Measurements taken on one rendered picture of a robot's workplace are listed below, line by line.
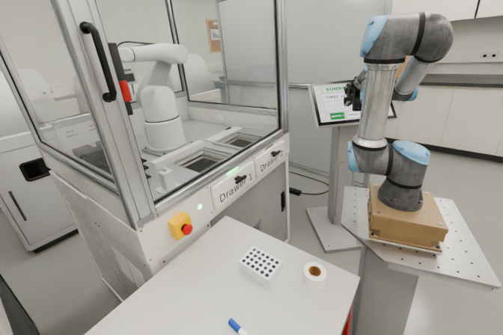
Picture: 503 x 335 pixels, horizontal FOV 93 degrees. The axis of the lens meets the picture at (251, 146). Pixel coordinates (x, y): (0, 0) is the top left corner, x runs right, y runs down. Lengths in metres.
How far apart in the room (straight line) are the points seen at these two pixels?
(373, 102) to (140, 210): 0.83
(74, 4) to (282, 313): 0.94
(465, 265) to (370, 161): 0.43
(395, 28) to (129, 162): 0.85
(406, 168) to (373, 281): 0.53
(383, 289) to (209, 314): 0.76
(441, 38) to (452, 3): 3.07
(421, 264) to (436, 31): 0.71
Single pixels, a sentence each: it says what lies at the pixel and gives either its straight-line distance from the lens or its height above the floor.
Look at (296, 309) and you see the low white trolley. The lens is 0.83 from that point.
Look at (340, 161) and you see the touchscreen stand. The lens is 1.87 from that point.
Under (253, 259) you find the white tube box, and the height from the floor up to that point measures 0.80.
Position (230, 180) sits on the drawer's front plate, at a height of 0.91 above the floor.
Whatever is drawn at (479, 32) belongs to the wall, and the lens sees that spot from 4.28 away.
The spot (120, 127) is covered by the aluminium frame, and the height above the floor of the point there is 1.28.
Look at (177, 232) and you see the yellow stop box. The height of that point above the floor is 0.88.
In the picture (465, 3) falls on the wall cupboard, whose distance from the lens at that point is 3.94.
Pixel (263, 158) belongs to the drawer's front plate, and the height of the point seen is 0.90.
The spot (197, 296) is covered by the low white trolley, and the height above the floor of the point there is 0.76.
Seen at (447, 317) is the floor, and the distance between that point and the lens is 1.94.
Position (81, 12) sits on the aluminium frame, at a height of 1.56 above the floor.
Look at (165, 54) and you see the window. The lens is 0.85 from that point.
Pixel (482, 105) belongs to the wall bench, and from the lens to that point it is 3.69.
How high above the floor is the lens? 1.46
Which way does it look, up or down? 23 degrees down
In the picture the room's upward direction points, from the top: 5 degrees counter-clockwise
